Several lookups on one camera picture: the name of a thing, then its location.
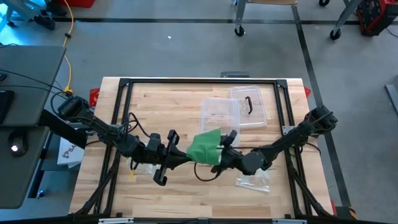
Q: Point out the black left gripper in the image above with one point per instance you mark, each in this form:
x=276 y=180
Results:
x=168 y=155

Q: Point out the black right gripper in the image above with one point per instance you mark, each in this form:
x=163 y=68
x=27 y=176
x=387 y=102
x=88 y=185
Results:
x=231 y=160

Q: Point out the light green elastic bandage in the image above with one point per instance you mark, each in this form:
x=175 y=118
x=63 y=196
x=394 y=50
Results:
x=205 y=149

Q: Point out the clear plastic bag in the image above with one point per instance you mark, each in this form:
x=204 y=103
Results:
x=253 y=183
x=143 y=168

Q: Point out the clear plastic lidded container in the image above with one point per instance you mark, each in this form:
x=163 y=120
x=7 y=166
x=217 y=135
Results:
x=219 y=115

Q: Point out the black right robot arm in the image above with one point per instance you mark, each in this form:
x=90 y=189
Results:
x=289 y=137

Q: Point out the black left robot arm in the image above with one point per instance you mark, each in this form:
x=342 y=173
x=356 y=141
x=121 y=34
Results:
x=105 y=127

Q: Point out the flat clear plastic bag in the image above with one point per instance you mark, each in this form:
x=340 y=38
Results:
x=253 y=183

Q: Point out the yellow tape tag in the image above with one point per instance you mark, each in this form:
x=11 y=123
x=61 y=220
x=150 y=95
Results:
x=131 y=175

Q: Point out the dark grey block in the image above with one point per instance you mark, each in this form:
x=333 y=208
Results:
x=234 y=74

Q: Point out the red clamp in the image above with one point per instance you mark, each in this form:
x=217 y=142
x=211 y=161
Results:
x=307 y=92
x=94 y=97

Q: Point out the white printed paper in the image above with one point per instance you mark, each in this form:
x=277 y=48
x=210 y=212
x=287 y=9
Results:
x=70 y=154

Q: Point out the black diagonal beam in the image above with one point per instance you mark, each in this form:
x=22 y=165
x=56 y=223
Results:
x=62 y=127

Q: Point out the black and orange box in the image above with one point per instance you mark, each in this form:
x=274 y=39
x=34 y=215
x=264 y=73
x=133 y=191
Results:
x=345 y=213

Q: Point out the grey cart leg with caster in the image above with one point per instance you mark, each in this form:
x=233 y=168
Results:
x=239 y=15

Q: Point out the black computer mouse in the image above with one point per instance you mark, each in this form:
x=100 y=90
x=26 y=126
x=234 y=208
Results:
x=17 y=144

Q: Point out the grey desk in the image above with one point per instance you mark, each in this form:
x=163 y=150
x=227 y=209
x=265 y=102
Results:
x=28 y=93

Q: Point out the black keyboard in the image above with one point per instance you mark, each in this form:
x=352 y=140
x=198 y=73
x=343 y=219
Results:
x=4 y=105

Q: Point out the grey metal bar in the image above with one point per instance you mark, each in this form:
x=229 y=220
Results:
x=392 y=99

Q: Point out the red crate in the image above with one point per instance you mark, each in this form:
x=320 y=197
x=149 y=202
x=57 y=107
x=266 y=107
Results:
x=73 y=2

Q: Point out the person's foot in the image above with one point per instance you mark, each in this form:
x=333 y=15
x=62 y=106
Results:
x=45 y=22
x=57 y=7

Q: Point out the grey table leg with caster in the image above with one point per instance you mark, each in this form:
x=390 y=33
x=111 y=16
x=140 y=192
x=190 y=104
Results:
x=345 y=18

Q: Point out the black caster wheel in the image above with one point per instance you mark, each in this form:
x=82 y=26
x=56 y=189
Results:
x=324 y=2

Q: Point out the grey chair base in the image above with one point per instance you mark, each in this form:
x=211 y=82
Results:
x=21 y=7

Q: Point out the red and black toolbox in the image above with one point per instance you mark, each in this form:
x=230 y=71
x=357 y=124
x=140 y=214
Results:
x=377 y=15

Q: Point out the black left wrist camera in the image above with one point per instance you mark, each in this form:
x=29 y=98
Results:
x=154 y=140

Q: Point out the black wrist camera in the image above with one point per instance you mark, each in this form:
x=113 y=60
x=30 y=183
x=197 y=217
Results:
x=154 y=140
x=230 y=137

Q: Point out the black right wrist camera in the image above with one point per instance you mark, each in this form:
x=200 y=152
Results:
x=230 y=137

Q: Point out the silver mounting bracket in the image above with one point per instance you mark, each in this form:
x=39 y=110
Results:
x=287 y=129

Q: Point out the white metal bracket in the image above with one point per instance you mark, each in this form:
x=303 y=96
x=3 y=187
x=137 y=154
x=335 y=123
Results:
x=115 y=221
x=289 y=221

